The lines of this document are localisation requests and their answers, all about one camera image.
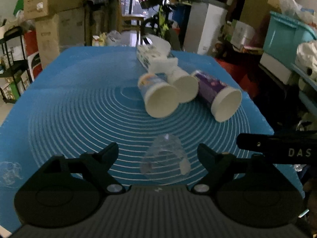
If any blue silicone baking mat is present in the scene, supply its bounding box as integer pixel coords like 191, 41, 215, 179
1, 47, 301, 237

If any wooden chair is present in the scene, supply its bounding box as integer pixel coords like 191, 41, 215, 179
117, 0, 145, 45

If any white carton box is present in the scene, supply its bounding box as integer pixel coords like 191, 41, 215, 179
230, 20, 256, 51

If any tall brown cardboard box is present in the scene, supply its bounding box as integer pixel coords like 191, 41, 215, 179
240, 0, 281, 31

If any lower cardboard box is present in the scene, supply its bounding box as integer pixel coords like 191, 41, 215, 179
35, 8, 85, 68

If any tissue pack with white tissue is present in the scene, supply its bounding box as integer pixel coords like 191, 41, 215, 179
137, 35, 178, 74

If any teal plastic storage bin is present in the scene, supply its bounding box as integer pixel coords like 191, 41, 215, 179
263, 11, 316, 68

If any blue patterned paper cup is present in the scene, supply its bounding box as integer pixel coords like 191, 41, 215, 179
137, 73, 180, 118

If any bicycle with basket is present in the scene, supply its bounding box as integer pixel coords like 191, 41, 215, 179
139, 0, 182, 51

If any white cabinet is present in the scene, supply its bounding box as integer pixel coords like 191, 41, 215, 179
183, 3, 227, 55

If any purple paper cup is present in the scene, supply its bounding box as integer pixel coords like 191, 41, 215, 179
191, 70, 242, 123

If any clear plastic cup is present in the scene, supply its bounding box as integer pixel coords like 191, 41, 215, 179
140, 134, 191, 185

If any black metal shelf rack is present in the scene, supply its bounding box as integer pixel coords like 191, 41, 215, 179
1, 26, 33, 104

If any white paper cup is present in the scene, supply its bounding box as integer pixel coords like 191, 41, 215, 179
167, 66, 199, 103

